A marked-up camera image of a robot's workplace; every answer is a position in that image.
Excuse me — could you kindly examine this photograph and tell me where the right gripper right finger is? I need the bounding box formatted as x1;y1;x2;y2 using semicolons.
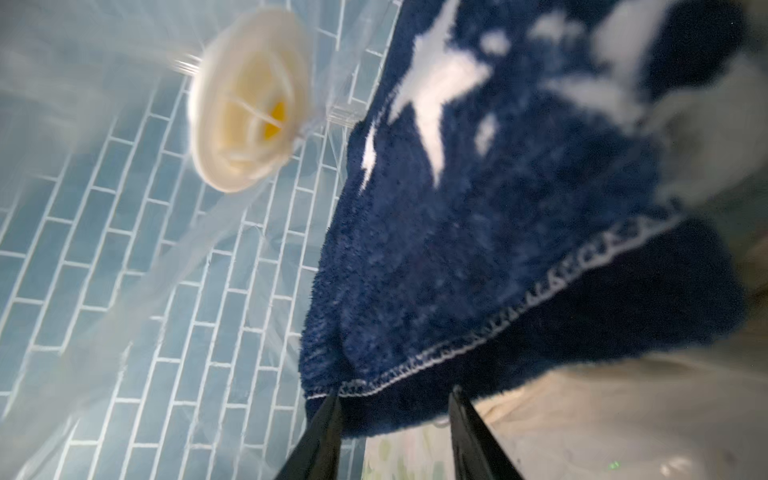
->
448;385;523;480

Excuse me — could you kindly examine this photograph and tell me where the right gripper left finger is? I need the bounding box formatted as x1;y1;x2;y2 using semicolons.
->
275;391;343;480

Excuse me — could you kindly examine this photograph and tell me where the navy blue star blanket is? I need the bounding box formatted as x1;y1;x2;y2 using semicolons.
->
299;1;747;437

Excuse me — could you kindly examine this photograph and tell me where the clear plastic vacuum bag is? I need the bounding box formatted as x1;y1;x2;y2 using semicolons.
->
1;1;767;479

